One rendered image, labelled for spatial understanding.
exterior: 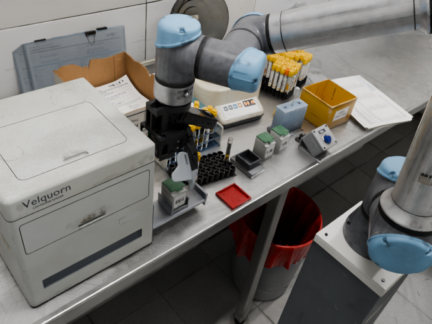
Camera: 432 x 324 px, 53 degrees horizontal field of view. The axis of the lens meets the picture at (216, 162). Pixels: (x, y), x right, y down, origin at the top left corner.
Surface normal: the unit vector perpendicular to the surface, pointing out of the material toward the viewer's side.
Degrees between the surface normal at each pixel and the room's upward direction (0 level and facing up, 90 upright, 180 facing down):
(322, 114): 90
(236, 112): 25
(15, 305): 0
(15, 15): 90
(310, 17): 50
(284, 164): 0
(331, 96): 90
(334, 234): 1
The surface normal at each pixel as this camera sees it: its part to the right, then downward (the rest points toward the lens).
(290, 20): -0.42, -0.14
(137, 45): 0.65, 0.55
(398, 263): -0.31, 0.68
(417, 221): -0.12, -0.11
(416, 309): 0.12, -0.75
